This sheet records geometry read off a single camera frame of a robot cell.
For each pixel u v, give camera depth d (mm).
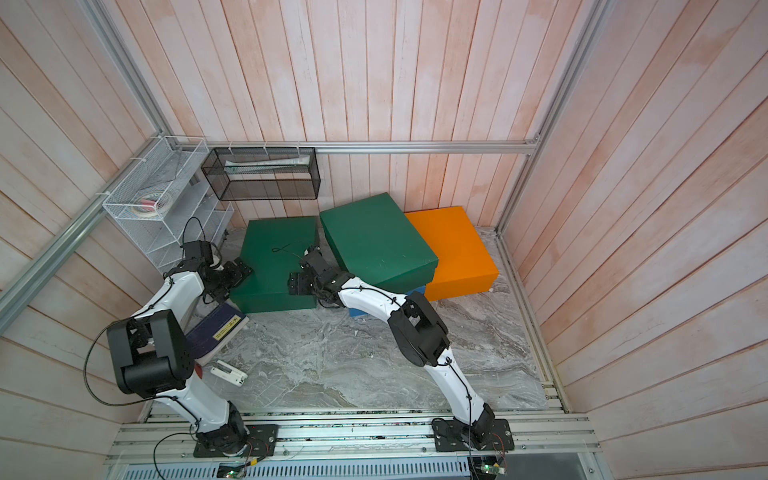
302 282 825
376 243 856
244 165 902
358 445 732
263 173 975
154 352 472
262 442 730
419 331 554
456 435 737
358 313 963
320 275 728
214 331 903
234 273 837
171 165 842
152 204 735
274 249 750
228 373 819
